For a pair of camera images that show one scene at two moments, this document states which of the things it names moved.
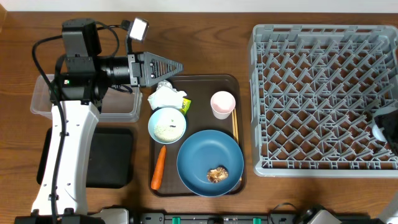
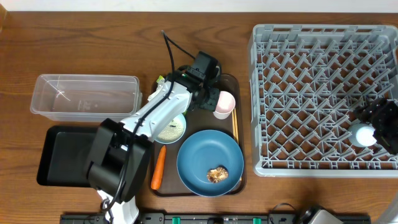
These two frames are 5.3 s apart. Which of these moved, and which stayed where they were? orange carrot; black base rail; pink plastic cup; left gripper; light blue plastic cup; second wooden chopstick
Moved: left gripper; light blue plastic cup
Stayed: orange carrot; pink plastic cup; black base rail; second wooden chopstick
